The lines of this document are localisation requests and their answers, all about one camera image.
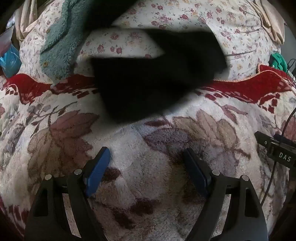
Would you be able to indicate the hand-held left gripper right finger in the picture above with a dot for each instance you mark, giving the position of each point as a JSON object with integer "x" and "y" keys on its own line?
{"x": 196, "y": 171}

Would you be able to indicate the beige cloth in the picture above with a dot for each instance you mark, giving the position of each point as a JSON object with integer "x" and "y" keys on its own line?
{"x": 26, "y": 20}
{"x": 270, "y": 20}

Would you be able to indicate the black pants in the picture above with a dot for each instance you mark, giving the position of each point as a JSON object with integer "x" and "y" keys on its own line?
{"x": 152, "y": 78}

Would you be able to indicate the blue plastic bag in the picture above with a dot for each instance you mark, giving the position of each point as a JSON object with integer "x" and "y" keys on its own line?
{"x": 9, "y": 61}

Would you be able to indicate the small-flower print bed sheet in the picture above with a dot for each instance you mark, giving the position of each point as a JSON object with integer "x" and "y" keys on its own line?
{"x": 185, "y": 16}

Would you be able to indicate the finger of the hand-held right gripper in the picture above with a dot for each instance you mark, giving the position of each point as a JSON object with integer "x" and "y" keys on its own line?
{"x": 263, "y": 139}

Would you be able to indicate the red and white floral blanket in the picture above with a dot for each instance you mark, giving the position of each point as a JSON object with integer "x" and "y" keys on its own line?
{"x": 148, "y": 150}

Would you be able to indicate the green cloth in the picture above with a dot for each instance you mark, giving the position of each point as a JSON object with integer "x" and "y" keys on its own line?
{"x": 277, "y": 61}

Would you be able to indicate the teal fuzzy garment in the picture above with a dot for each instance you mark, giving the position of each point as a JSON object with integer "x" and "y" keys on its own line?
{"x": 62, "y": 34}

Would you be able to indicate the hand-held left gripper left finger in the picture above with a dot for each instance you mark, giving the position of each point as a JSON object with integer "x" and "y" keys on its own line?
{"x": 98, "y": 170}

